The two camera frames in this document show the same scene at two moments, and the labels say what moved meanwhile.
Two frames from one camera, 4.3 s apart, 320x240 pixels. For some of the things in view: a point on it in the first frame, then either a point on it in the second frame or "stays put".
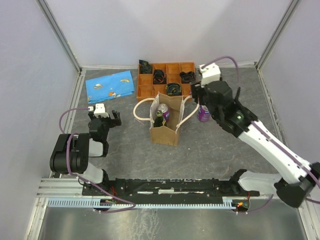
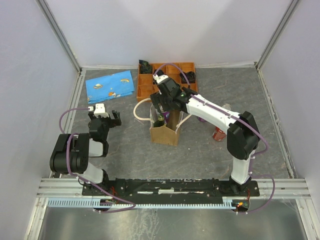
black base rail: x=168 y=188 stays put
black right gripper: x=196 y=89 → x=155 y=99
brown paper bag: x=166 y=135 stays put
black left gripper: x=114 y=122 stays put
